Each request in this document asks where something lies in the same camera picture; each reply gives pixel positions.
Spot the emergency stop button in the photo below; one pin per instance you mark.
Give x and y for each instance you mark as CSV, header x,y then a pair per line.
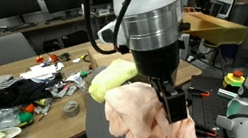
x,y
233,80

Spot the yellow wrist camera box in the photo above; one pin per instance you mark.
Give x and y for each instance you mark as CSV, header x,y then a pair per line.
x,y
215,31

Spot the grey tape roll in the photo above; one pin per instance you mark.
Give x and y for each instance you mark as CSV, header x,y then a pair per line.
x,y
70,114

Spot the black cloth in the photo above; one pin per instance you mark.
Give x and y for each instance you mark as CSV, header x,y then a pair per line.
x,y
10,96

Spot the white heater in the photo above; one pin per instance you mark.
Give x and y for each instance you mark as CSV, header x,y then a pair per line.
x,y
186,51

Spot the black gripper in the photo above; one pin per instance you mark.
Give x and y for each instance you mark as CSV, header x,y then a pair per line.
x,y
158,61

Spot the yellow towel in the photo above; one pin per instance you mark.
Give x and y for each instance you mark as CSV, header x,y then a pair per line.
x,y
112,77

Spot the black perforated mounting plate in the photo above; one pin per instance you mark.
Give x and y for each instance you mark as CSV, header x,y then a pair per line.
x,y
209,112

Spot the small red toy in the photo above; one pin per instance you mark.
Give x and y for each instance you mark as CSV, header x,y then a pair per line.
x,y
39,59

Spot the peach t-shirt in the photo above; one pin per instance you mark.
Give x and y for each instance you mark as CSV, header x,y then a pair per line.
x,y
135,117

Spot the black keyboard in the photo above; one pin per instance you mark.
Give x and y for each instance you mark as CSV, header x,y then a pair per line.
x,y
22,26

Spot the large cardboard box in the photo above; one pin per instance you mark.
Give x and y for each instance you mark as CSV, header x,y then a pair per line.
x,y
108,56

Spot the green and orange toy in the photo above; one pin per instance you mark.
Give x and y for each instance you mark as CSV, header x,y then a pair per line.
x,y
25,116

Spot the white papers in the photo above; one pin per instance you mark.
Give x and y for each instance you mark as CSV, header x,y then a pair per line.
x,y
40,72

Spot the wooden desk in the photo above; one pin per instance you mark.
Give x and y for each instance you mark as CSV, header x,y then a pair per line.
x,y
55,23

